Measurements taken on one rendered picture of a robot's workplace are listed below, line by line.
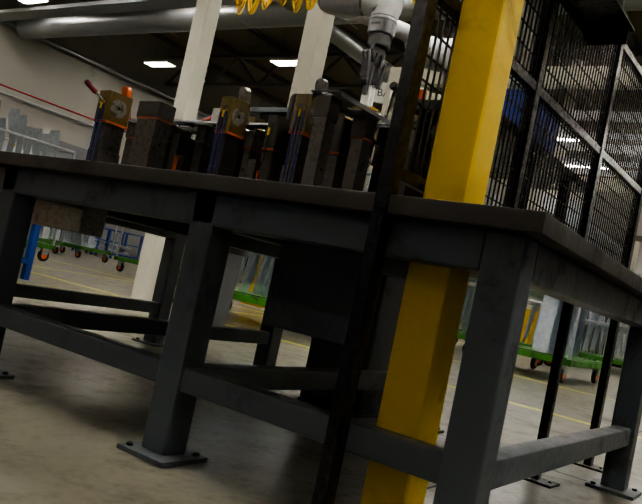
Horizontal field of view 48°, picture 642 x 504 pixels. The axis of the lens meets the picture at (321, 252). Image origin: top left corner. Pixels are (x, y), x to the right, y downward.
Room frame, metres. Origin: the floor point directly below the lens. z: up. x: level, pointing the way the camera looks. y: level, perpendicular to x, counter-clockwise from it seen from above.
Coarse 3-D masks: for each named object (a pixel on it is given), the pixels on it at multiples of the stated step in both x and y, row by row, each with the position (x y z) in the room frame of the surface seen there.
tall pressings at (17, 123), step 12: (0, 108) 10.56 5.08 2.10; (0, 120) 10.77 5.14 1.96; (12, 120) 10.87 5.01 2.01; (24, 120) 10.96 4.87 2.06; (0, 132) 10.70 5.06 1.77; (24, 132) 10.89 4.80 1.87; (36, 132) 11.25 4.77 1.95; (0, 144) 10.62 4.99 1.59; (12, 144) 10.72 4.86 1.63; (24, 144) 11.09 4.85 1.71; (36, 144) 11.18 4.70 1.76
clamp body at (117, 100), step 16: (112, 96) 2.73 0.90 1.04; (96, 112) 2.76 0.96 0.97; (112, 112) 2.74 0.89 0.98; (128, 112) 2.80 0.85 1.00; (96, 128) 2.74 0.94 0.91; (112, 128) 2.76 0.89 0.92; (96, 144) 2.75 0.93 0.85; (112, 144) 2.77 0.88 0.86; (96, 160) 2.73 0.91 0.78; (112, 160) 2.78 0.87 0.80
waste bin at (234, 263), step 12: (228, 252) 5.43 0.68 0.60; (240, 252) 5.52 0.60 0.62; (228, 264) 5.47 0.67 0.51; (240, 264) 5.60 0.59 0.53; (228, 276) 5.49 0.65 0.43; (228, 288) 5.52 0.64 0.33; (228, 300) 5.56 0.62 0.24; (216, 312) 5.48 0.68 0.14; (228, 312) 5.65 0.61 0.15; (216, 324) 5.51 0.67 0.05
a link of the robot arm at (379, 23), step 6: (372, 18) 2.27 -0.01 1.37; (378, 18) 2.25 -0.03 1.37; (384, 18) 2.25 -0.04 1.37; (390, 18) 2.25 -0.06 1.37; (372, 24) 2.27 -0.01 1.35; (378, 24) 2.25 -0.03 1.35; (384, 24) 2.25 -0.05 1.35; (390, 24) 2.26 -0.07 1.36; (396, 24) 2.28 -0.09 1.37; (372, 30) 2.27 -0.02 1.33; (378, 30) 2.26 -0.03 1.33; (384, 30) 2.25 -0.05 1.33; (390, 30) 2.26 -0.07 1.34; (390, 36) 2.28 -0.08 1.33
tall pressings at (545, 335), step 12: (552, 300) 8.24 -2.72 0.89; (540, 312) 8.28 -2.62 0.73; (552, 312) 8.21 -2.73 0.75; (540, 324) 8.26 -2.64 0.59; (552, 324) 8.18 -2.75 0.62; (540, 336) 8.23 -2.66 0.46; (552, 336) 8.46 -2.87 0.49; (576, 336) 9.33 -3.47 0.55; (540, 348) 8.20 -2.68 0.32; (552, 348) 8.43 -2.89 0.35; (576, 348) 9.45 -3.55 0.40
